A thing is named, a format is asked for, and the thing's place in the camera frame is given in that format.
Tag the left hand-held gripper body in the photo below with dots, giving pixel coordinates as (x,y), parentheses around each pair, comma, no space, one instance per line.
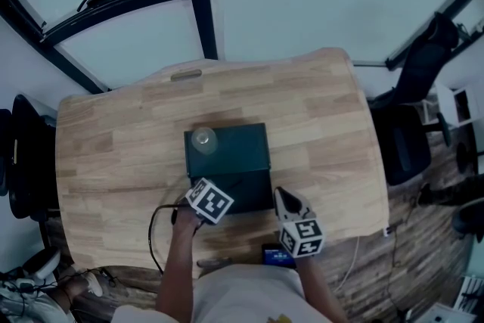
(210,200)

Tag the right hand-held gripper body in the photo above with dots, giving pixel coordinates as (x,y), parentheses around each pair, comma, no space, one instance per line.
(302,236)

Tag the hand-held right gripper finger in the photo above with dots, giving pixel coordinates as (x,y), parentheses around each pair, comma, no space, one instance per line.
(281,208)
(298,206)

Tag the dark blue box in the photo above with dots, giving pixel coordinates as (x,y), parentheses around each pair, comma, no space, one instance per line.
(253,193)

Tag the person's right forearm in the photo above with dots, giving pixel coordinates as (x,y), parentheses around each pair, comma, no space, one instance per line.
(321,289)

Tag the person's left forearm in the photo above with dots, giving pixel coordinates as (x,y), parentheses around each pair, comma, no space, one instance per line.
(177,268)

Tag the dark green metal box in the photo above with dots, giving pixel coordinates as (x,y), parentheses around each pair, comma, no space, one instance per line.
(238,151)

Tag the phone with blue screen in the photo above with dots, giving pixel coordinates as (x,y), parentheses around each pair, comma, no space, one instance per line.
(279,256)

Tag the clear glass jar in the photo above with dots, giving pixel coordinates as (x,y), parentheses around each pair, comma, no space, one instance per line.
(204,140)

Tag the person's beige shirt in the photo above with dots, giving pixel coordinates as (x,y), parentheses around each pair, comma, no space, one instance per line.
(249,295)

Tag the white power adapter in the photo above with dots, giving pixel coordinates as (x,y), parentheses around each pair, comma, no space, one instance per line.
(386,231)

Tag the black office chair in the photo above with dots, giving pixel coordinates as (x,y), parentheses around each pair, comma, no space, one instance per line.
(28,159)
(402,140)

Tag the white shelf unit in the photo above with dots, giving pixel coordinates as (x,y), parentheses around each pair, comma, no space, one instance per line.
(459,104)

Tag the black window frame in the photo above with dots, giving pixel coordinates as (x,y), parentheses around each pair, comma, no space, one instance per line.
(196,4)

